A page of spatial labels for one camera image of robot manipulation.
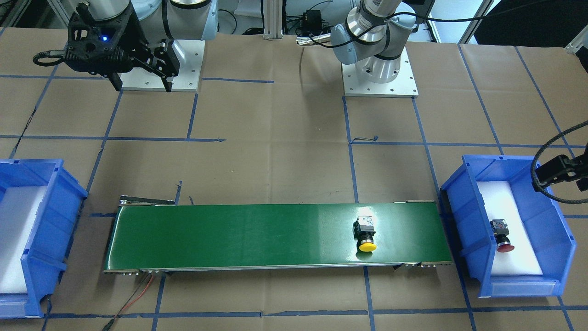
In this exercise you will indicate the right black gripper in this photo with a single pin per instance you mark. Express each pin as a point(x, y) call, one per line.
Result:
point(136, 40)

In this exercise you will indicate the yellow mushroom push button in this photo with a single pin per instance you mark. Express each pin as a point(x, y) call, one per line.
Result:
point(364, 231)

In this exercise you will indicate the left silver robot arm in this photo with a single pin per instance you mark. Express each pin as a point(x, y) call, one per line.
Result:
point(373, 37)

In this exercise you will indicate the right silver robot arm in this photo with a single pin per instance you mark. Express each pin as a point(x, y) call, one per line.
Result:
point(170, 19)

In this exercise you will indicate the green conveyor belt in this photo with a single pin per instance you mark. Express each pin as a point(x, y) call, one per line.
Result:
point(197, 238)

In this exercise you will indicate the blue plastic bin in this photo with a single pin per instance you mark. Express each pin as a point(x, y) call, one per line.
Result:
point(44, 257)
point(550, 236)

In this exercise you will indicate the red mushroom push button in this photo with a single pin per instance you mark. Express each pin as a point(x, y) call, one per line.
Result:
point(500, 231)

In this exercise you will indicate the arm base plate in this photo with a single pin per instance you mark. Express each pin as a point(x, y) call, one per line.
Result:
point(374, 77)
point(184, 58)

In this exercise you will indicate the aluminium frame post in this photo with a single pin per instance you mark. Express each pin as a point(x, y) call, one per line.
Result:
point(273, 16)

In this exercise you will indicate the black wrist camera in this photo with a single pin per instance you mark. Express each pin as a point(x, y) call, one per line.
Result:
point(562, 169)

